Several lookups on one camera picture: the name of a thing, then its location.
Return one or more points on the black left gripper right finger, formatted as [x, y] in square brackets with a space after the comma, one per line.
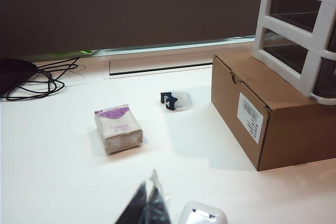
[157, 208]

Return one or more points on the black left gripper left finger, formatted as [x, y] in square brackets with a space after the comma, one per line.
[136, 208]

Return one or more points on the white earphone case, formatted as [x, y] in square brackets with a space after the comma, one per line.
[199, 213]

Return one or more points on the purple printed tissue pack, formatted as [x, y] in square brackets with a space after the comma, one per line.
[118, 129]

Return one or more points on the clear tape roll dark dispenser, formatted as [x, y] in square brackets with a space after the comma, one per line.
[181, 99]

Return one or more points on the brown cardboard box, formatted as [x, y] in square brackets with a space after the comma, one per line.
[283, 134]

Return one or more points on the green item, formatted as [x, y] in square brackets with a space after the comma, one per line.
[85, 51]

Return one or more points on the black flat bag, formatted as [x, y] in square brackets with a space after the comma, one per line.
[13, 74]

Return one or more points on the grey-brown partition panel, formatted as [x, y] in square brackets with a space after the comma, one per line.
[131, 9]

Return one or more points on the white plastic drawer frame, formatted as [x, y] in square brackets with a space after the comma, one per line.
[315, 48]

